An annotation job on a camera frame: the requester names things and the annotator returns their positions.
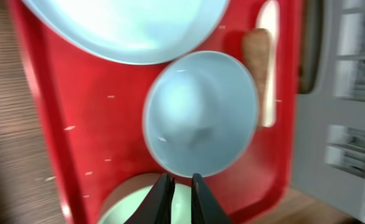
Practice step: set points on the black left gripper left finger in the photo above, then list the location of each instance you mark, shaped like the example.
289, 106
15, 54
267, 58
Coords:
156, 206

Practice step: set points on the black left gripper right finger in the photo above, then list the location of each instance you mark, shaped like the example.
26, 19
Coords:
205, 208

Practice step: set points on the mint green bowl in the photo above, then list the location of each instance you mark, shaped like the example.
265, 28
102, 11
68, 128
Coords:
126, 198

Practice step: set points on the light blue bowl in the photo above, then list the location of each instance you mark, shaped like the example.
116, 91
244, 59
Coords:
200, 114

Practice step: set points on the grey dishwasher rack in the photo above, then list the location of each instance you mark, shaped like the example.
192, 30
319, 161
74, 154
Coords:
329, 155

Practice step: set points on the red plastic tray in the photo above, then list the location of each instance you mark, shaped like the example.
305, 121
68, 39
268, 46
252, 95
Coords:
91, 110

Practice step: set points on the light blue plate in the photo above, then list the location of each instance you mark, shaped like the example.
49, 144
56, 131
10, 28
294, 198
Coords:
135, 32

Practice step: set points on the white plastic spoon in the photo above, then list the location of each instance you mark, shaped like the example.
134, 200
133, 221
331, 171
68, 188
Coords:
268, 18

